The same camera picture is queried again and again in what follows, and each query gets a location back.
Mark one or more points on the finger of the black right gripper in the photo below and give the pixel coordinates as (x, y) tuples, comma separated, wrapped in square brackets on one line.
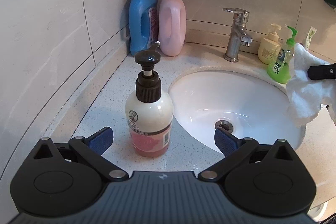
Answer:
[(322, 72)]

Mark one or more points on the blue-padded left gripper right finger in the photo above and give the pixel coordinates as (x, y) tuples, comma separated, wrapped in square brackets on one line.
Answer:
[(236, 152)]

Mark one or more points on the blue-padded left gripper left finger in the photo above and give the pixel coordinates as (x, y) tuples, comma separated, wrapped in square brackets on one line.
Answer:
[(89, 152)]

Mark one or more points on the white cloth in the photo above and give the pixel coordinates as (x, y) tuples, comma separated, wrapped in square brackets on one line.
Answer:
[(306, 96)]

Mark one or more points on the white pink pump bottle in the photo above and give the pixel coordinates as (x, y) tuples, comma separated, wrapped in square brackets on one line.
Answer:
[(149, 110)]

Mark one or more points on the chrome sink drain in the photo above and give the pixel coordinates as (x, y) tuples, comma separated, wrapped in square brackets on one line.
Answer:
[(223, 126)]

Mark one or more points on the green white tube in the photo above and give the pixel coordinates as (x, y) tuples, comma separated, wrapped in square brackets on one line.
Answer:
[(308, 37)]

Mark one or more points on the green pump soap bottle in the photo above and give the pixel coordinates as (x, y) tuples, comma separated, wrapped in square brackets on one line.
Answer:
[(278, 67)]

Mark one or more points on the white ceramic sink basin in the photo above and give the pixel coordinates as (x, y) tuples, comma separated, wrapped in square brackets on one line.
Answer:
[(247, 106)]

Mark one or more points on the cream yellow pump bottle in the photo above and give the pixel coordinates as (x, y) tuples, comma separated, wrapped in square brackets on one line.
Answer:
[(268, 44)]

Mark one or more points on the chrome sink faucet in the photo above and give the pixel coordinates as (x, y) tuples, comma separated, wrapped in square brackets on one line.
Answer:
[(238, 35)]

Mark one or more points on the pink pump detergent bottle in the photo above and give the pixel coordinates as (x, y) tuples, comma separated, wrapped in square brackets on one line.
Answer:
[(172, 26)]

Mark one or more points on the blue detergent bottle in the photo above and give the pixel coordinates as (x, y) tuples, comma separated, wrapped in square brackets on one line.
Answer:
[(143, 24)]

